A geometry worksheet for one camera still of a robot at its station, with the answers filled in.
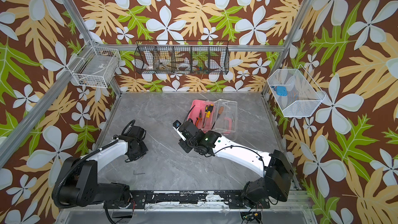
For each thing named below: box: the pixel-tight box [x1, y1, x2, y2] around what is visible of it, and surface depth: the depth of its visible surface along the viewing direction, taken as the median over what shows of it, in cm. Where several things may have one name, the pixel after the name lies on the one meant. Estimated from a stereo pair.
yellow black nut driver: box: [205, 103, 215, 119], surface depth 100 cm
